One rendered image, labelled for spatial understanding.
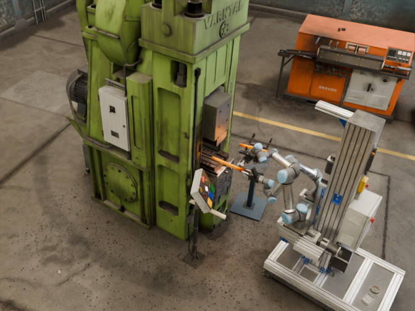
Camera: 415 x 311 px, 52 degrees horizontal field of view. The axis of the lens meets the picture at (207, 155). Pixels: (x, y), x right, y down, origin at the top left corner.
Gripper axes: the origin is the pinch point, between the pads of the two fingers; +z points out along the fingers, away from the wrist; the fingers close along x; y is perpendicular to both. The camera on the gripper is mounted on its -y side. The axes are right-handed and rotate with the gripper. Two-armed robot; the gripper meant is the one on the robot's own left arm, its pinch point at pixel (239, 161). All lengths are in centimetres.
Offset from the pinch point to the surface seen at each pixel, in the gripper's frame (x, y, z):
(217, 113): -16, -49, -41
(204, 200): -69, 1, 2
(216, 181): -15.9, -2.6, 31.2
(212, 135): -17.1, -38.4, -16.4
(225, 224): 5, 44, 102
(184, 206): -44, -8, 65
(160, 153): -41, -65, 33
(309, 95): 346, 17, 103
